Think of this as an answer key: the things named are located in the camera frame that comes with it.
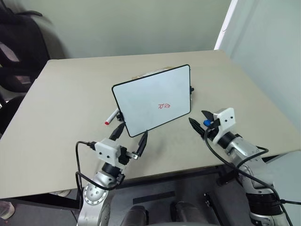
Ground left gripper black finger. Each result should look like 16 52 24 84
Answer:
108 122 126 141
137 129 150 156

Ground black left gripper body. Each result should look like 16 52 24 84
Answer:
118 145 139 165

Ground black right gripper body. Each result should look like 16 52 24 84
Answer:
203 114 222 142

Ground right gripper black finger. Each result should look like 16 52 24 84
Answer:
201 109 214 120
188 117 205 138

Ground white marker with red cap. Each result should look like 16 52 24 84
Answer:
104 108 119 125

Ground black table clamp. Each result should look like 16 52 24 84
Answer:
216 167 238 186

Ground dark rounded shape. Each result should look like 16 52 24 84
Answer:
126 205 150 226

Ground black box under table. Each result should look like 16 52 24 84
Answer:
203 185 250 214

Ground white shoe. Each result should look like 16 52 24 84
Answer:
0 200 16 219
50 189 71 197

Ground black office chair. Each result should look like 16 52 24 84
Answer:
0 4 55 123

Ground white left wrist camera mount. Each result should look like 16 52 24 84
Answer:
95 138 121 169

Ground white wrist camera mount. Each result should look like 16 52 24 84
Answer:
212 107 236 145
95 138 121 169

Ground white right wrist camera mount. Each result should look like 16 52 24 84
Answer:
212 107 236 145

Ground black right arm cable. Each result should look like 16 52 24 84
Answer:
204 128 301 226

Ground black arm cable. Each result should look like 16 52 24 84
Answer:
204 128 301 226
75 140 119 212

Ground white board with black frame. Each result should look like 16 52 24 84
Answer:
111 64 191 138

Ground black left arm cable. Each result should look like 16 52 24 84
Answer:
75 140 119 212

